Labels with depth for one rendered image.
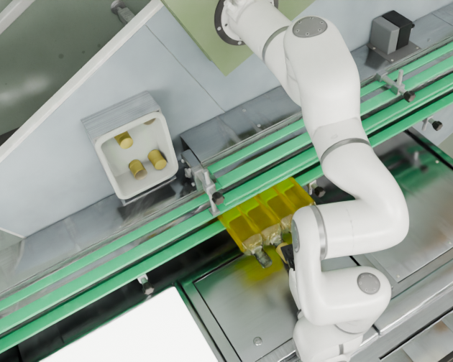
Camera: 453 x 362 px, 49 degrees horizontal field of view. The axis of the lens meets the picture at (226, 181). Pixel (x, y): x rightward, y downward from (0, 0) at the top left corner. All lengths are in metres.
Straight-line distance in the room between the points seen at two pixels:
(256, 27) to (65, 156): 0.55
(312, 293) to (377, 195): 0.18
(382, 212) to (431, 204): 0.84
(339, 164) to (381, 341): 0.67
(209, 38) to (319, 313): 0.63
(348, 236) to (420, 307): 0.66
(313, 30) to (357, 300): 0.44
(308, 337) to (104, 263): 0.56
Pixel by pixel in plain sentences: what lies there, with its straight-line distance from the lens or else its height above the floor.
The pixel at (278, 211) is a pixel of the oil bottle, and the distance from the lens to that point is 1.30.
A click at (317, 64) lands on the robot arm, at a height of 1.19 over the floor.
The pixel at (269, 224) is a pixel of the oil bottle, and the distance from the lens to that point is 1.29.
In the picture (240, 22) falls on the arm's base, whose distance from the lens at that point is 1.07.
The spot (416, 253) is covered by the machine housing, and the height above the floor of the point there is 1.26.
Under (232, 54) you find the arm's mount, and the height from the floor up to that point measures 0.84.
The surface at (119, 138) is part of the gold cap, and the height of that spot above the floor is 0.80.
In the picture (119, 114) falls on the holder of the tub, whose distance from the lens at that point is 1.18.
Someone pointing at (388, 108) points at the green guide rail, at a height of 0.94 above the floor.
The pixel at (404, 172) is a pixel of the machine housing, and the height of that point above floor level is 1.03.
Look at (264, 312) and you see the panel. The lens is 1.34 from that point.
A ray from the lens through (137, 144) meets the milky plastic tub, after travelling 1.28.
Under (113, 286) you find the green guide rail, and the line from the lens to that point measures 1.34.
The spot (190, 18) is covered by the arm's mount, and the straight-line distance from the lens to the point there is 1.08.
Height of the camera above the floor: 1.68
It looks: 36 degrees down
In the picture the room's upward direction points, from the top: 142 degrees clockwise
